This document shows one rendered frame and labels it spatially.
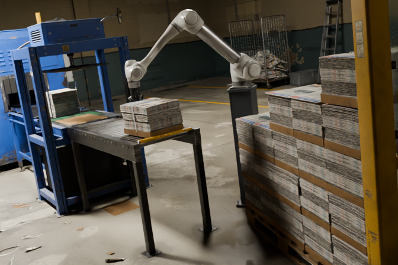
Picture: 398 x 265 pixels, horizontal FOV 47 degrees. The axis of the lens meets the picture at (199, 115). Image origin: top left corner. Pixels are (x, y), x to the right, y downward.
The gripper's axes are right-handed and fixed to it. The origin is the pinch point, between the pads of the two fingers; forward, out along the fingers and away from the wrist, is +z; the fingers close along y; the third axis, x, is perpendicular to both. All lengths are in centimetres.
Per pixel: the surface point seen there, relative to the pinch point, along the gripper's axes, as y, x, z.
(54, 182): -48, 91, 62
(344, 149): 11, -182, 4
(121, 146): -28.7, -24.3, 15.8
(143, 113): -14.0, -36.0, -5.6
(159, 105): -3.0, -39.3, -9.5
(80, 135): -28, 58, 19
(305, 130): 21, -150, 1
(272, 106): 34, -114, -7
